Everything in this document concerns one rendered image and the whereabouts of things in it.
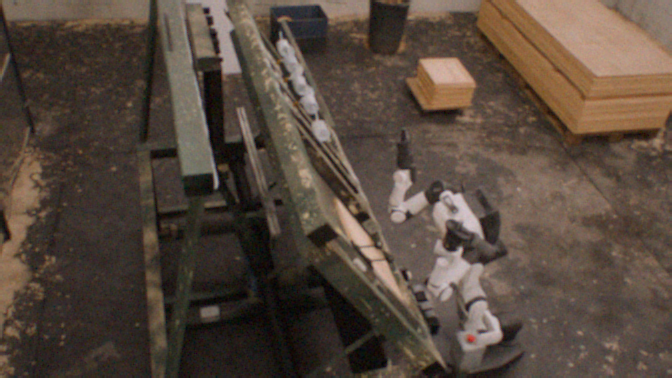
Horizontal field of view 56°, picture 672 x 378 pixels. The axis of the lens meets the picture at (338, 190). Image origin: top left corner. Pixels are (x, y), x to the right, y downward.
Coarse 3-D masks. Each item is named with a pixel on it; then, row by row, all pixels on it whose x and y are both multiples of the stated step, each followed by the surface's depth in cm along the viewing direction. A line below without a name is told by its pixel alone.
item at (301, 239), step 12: (240, 48) 374; (240, 60) 366; (252, 84) 343; (252, 96) 336; (252, 108) 330; (264, 120) 317; (264, 132) 311; (264, 144) 306; (276, 156) 295; (276, 168) 290; (276, 180) 285; (288, 192) 276; (288, 204) 271; (288, 216) 267; (300, 228) 259; (300, 240) 254; (300, 252) 251
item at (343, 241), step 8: (336, 224) 269; (336, 240) 268; (344, 240) 269; (344, 248) 272; (352, 248) 274; (352, 256) 277; (360, 256) 279; (368, 272) 287; (376, 272) 293; (384, 280) 300; (384, 288) 298; (392, 288) 307; (392, 296) 304; (400, 304) 310; (408, 312) 316; (408, 320) 321; (416, 320) 322
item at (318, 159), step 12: (276, 84) 294; (300, 132) 310; (312, 144) 317; (312, 156) 321; (324, 156) 329; (324, 168) 329; (336, 180) 337; (336, 192) 342; (348, 192) 345; (348, 204) 350; (360, 204) 353; (360, 216) 359; (372, 216) 368; (372, 228) 368
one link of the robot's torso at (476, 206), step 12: (468, 192) 329; (480, 192) 327; (468, 204) 324; (480, 204) 322; (492, 204) 319; (444, 216) 324; (456, 216) 321; (468, 216) 319; (480, 216) 316; (492, 216) 318; (444, 228) 322; (468, 228) 315; (480, 228) 316; (492, 228) 324; (492, 240) 331
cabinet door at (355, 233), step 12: (336, 204) 319; (348, 216) 326; (348, 228) 305; (360, 228) 338; (360, 240) 318; (372, 252) 331; (372, 264) 311; (384, 264) 345; (384, 276) 323; (396, 288) 334
